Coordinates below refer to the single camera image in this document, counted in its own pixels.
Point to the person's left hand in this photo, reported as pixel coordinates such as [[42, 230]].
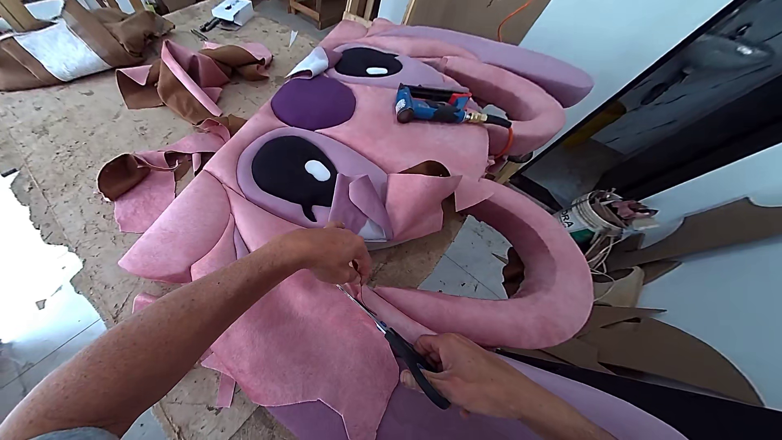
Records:
[[333, 252]]

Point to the person's right hand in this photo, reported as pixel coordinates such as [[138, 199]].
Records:
[[467, 379]]

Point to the person's right fingers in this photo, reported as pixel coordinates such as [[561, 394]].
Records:
[[428, 346]]

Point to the person's left fingers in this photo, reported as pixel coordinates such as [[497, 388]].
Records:
[[363, 266]]

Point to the pink upholstered cartoon character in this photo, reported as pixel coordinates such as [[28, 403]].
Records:
[[293, 330]]

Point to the person's left forearm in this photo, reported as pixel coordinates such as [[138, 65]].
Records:
[[177, 327]]

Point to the person's right forearm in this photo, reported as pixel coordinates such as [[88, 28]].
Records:
[[553, 412]]

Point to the blue pneumatic staple gun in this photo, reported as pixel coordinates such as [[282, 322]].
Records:
[[427, 107]]

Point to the white bucket with scraps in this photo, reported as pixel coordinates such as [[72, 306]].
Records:
[[592, 217]]

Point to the brown curved board offcuts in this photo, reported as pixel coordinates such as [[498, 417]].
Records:
[[657, 351]]

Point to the curled pink fabric offcut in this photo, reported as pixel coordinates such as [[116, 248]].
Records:
[[143, 192]]

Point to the small white paper scrap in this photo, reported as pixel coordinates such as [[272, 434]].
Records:
[[293, 38]]

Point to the pile of pink-brown fabric scraps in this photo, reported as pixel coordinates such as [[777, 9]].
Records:
[[183, 82]]

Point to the black marker-like tool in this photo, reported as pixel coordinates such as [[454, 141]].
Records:
[[210, 25]]

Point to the white cardboard box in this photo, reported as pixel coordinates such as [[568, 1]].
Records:
[[233, 11]]

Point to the plywood work table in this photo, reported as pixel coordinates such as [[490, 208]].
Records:
[[55, 131]]

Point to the large dark-framed glass pane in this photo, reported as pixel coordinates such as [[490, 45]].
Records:
[[660, 91]]

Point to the brown white fabric bundle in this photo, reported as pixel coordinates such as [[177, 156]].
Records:
[[64, 46]]

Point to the wooden stool frame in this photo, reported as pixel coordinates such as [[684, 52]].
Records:
[[317, 13]]

